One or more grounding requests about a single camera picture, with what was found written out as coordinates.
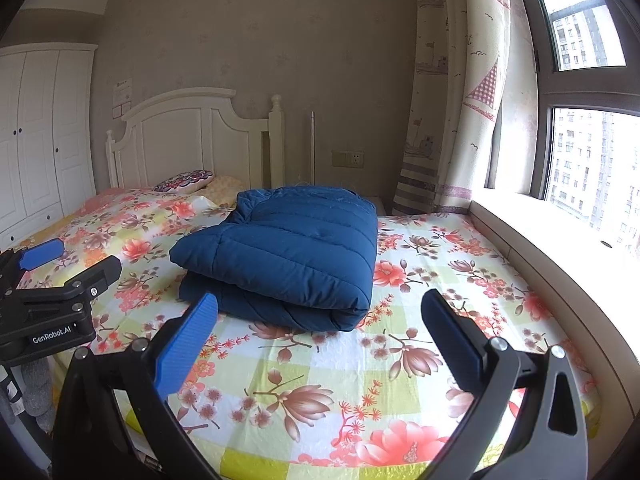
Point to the purple patterned cushion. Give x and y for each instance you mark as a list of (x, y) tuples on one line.
[(185, 181)]

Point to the beige window sill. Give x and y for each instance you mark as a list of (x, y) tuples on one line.
[(550, 260)]

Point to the white wardrobe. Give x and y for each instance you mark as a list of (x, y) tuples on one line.
[(35, 135)]

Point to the floral bed sheet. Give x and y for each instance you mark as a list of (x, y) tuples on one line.
[(350, 385)]

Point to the white wooden headboard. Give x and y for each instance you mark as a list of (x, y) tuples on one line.
[(175, 140)]

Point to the blue quilted jacket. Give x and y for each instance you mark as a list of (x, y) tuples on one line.
[(300, 260)]

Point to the white nightstand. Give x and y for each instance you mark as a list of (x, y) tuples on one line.
[(385, 205)]

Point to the person's left hand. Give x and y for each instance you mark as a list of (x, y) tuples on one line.
[(36, 390)]

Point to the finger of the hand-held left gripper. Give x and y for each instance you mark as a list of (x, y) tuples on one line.
[(100, 272), (42, 254)]

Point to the pale pink pillow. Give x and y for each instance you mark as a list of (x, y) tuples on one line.
[(100, 199)]

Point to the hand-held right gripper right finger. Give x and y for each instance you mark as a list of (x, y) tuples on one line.
[(450, 335)]

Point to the dark framed window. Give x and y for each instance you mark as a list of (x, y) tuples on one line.
[(542, 95)]

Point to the printed cream curtain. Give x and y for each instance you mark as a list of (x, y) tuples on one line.
[(450, 110)]

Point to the white floor lamp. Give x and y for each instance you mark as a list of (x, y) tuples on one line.
[(312, 150)]

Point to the pink wall switches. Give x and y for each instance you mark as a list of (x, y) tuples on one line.
[(121, 111)]

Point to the wall power socket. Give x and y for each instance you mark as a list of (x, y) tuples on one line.
[(347, 157)]

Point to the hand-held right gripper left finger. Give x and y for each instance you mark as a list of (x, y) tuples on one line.
[(185, 345)]

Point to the cream pillow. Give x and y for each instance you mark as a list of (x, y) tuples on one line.
[(225, 190)]

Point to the white paper wall notice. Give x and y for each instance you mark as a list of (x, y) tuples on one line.
[(123, 92)]

